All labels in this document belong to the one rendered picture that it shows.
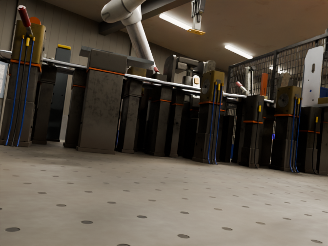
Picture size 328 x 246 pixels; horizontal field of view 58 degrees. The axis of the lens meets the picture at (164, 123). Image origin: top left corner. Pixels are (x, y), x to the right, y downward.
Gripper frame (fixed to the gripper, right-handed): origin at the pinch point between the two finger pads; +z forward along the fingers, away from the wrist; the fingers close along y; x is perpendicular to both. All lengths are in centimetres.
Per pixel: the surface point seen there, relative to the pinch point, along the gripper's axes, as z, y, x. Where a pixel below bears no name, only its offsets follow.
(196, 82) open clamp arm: 27.1, -4.6, 5.1
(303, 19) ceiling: -237, -367, 404
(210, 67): 26.6, 23.2, -2.1
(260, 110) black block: 41, 28, 19
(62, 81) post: 34, -21, -57
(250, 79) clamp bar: 18.9, -8.6, 38.7
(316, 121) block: 42, 30, 46
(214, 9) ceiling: -239, -428, 221
